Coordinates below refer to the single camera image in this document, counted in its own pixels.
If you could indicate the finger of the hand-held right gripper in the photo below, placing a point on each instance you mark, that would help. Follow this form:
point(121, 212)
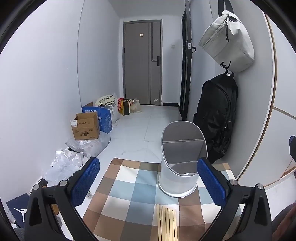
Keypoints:
point(292, 172)
point(293, 148)

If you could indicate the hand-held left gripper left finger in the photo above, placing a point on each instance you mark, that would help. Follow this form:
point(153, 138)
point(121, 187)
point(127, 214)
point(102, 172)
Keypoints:
point(85, 180)

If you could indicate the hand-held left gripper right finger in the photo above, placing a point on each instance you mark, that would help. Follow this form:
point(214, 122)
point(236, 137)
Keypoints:
point(210, 183)

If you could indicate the white plastic utensil holder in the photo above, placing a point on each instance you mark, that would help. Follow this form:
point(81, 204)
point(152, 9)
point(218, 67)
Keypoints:
point(175, 178)

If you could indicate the pile of wooden chopsticks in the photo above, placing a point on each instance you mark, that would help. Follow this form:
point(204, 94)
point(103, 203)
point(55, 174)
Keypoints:
point(166, 222)

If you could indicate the light grey shoulder bag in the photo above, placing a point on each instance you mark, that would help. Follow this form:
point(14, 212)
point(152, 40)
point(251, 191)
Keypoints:
point(226, 44)

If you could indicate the person's right forearm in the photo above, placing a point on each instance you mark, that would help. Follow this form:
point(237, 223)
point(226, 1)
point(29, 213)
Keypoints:
point(283, 227)

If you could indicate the clear crumpled plastic bag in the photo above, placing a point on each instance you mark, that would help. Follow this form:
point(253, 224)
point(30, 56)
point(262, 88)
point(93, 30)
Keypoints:
point(62, 164)

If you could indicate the grey plastic mailer bag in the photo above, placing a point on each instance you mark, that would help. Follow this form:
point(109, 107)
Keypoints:
point(94, 146)

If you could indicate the plaid tablecloth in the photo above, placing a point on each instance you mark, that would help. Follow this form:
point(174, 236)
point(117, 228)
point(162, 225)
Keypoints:
point(129, 185)

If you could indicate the brown cardboard box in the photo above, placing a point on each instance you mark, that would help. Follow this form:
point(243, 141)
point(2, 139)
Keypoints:
point(85, 129)

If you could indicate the blue cardboard box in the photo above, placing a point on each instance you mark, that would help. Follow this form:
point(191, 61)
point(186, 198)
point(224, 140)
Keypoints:
point(105, 120)

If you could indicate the black backpack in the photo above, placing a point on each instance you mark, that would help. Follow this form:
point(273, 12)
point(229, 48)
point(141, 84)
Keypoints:
point(217, 115)

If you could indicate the navy box with white figure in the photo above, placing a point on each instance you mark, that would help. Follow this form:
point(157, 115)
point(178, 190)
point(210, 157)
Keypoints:
point(16, 204)

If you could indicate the white plastic sack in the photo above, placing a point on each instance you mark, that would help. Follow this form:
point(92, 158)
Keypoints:
point(115, 113)

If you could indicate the black paper bag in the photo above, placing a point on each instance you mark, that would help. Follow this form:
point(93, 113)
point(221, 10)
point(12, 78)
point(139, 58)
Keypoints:
point(126, 109)

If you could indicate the red paper bag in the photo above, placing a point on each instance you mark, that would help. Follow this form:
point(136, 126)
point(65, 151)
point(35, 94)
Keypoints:
point(120, 105)

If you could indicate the translucent plastic bag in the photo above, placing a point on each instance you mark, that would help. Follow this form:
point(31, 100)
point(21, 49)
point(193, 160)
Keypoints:
point(135, 106)

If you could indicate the black framed door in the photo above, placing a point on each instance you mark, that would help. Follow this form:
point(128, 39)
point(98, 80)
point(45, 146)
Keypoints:
point(186, 69)

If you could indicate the grey entry door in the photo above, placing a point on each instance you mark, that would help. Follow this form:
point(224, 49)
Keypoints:
point(138, 69)

